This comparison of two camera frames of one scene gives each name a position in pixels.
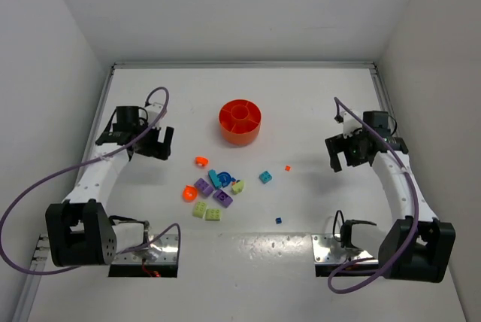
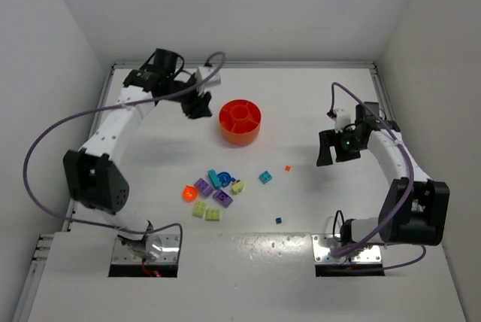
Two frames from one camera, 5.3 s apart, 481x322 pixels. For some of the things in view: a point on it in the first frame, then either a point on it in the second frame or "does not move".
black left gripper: x=151 y=145 → x=192 y=100
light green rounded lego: x=213 y=214 does not move
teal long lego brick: x=215 y=179 does not move
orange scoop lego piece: x=189 y=193 does not move
